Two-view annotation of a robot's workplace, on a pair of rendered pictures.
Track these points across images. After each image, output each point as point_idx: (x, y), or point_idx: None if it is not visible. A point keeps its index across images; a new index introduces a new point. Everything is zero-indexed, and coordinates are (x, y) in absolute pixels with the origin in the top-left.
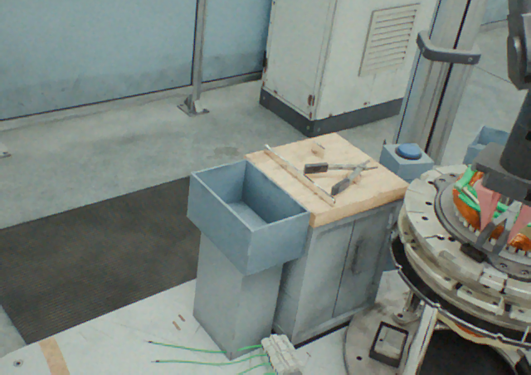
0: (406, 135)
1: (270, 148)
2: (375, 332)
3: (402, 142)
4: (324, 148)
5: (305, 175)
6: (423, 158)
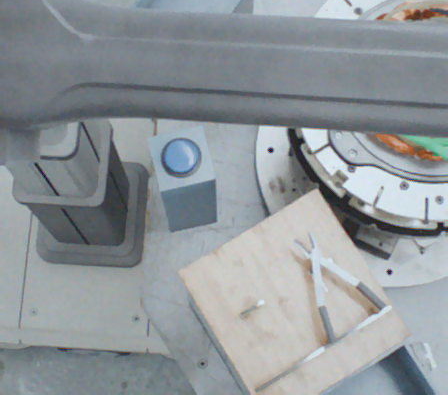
0: (53, 129)
1: (266, 384)
2: None
3: (51, 135)
4: (263, 301)
5: (336, 339)
6: (192, 138)
